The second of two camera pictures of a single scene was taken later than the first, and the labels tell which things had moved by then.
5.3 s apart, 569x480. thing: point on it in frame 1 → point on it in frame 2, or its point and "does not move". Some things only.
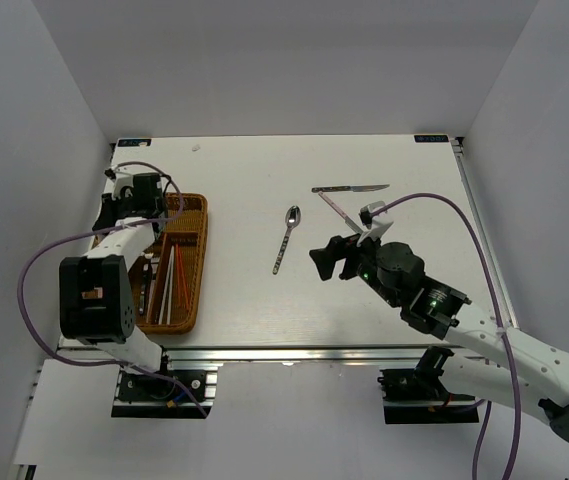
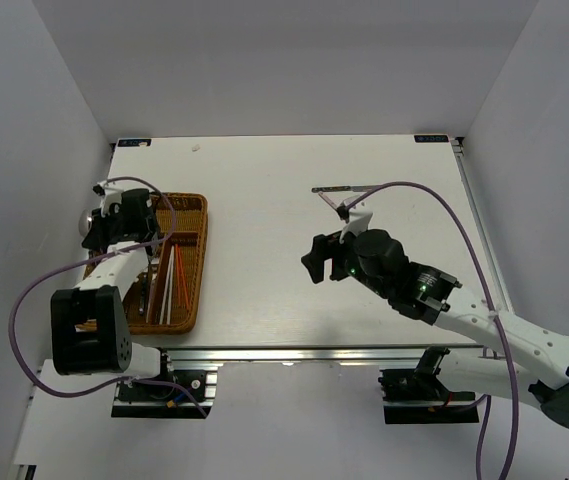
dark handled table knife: x=348 y=188 does not move
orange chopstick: x=183 y=277 does not move
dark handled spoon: x=292 y=218 → x=85 y=222
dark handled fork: x=145 y=278 does not move
